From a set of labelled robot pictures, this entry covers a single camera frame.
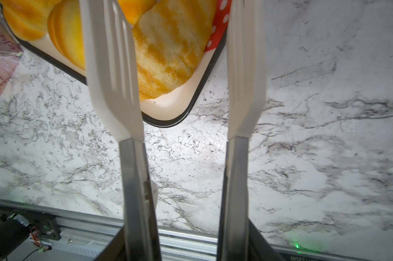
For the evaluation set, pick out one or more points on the fake croissant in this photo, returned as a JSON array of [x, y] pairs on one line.
[[28, 18], [134, 9], [170, 40], [65, 31]]

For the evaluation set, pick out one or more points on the white silver serving tongs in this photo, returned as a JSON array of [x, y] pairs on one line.
[[112, 80]]

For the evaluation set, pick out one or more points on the aluminium front rail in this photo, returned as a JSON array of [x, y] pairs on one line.
[[84, 237]]

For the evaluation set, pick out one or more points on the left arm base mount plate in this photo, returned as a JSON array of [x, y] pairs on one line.
[[45, 223]]

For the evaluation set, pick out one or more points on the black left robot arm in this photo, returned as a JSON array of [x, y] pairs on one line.
[[12, 235]]

